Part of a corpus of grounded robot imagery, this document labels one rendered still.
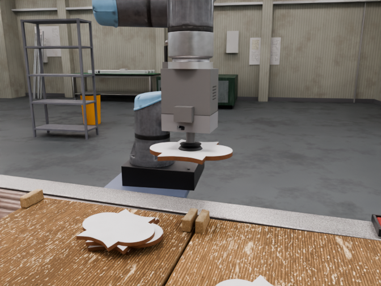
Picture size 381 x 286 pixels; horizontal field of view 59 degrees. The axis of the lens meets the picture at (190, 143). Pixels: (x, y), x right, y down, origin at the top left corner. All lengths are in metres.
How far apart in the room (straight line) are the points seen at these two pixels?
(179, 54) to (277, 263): 0.38
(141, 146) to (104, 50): 11.19
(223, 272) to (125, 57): 11.49
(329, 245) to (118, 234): 0.38
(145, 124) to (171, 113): 0.51
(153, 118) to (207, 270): 0.59
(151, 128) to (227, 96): 8.02
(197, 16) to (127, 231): 0.38
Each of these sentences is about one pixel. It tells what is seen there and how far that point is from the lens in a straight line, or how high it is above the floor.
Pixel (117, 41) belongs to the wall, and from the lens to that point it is 12.04.
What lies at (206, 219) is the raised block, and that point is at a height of 0.96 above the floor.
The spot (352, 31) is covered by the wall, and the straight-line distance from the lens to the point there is 11.56.
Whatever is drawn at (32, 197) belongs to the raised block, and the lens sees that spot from 0.88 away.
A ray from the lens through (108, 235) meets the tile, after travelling 0.63.
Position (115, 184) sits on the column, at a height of 0.87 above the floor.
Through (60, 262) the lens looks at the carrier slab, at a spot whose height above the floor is 0.94.
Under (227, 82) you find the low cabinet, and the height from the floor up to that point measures 0.70.
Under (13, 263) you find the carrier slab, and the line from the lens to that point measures 0.67.
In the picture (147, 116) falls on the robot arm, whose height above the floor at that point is 1.10.
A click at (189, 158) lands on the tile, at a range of 0.55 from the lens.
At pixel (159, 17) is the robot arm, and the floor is 1.34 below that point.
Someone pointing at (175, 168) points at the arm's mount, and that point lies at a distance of 1.08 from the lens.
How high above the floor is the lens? 1.27
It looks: 14 degrees down
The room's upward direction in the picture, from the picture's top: straight up
